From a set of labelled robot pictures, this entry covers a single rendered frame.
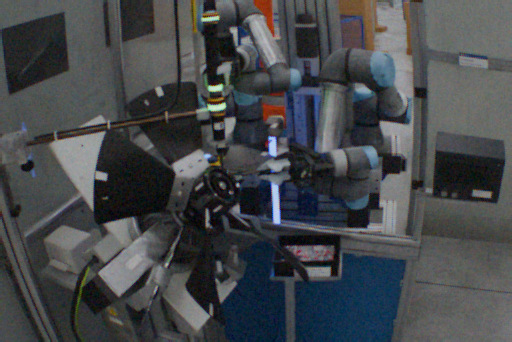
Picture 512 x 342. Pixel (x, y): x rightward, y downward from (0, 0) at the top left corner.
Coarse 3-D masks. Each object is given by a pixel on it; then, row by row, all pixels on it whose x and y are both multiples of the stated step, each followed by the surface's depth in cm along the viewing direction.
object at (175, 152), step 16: (144, 96) 135; (160, 96) 136; (192, 96) 139; (128, 112) 133; (144, 112) 134; (176, 112) 135; (144, 128) 133; (160, 128) 134; (176, 128) 134; (192, 128) 135; (160, 144) 133; (176, 144) 133; (192, 144) 133; (176, 160) 132
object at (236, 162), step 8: (232, 152) 157; (240, 152) 157; (256, 152) 158; (224, 160) 152; (232, 160) 151; (240, 160) 151; (248, 160) 150; (256, 160) 151; (264, 160) 152; (232, 168) 144; (240, 168) 144; (248, 168) 144; (256, 168) 144; (288, 168) 152
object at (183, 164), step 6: (198, 150) 133; (186, 156) 133; (192, 156) 133; (198, 156) 133; (204, 156) 133; (180, 162) 133; (186, 162) 132; (192, 162) 132; (204, 162) 132; (174, 168) 132; (180, 168) 132; (186, 168) 132; (192, 168) 132; (198, 168) 132; (204, 168) 132; (180, 174) 132; (186, 174) 132; (192, 174) 132; (198, 174) 131
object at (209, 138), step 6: (198, 114) 128; (204, 114) 128; (198, 120) 129; (204, 120) 129; (210, 120) 129; (204, 126) 130; (210, 126) 130; (204, 132) 131; (210, 132) 131; (210, 138) 131; (228, 138) 133; (210, 144) 131; (216, 144) 130; (222, 144) 130; (228, 144) 131
